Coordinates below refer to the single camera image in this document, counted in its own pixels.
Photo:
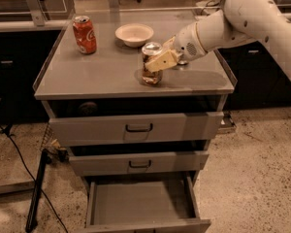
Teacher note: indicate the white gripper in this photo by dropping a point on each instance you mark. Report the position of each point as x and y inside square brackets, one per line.
[186, 45]

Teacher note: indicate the orange soda can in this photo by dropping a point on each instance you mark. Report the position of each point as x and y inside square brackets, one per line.
[149, 50]

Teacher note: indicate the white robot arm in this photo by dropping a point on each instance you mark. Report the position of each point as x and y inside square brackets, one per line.
[237, 22]

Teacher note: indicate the green soda can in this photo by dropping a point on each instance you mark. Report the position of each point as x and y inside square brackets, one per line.
[182, 62]

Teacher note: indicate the top grey drawer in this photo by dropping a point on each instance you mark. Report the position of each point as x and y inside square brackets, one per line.
[136, 120]

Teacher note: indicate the grey drawer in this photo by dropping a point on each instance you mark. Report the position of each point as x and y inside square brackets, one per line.
[145, 203]
[137, 158]
[136, 120]

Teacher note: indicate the red soda can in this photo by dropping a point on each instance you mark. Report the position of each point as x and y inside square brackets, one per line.
[84, 34]

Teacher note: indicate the grey drawer cabinet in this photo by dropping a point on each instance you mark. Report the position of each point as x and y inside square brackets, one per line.
[115, 71]

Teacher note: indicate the dark round object in drawer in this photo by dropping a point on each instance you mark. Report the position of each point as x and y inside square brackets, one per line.
[87, 109]

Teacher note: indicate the middle grey drawer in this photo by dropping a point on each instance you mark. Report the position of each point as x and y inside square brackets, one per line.
[137, 158]

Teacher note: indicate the bottom grey drawer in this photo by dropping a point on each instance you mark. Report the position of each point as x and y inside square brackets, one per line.
[145, 203]

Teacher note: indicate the white bowl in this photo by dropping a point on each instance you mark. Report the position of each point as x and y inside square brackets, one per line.
[134, 35]

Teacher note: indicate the black floor stand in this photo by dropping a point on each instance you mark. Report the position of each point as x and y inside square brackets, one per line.
[31, 222]

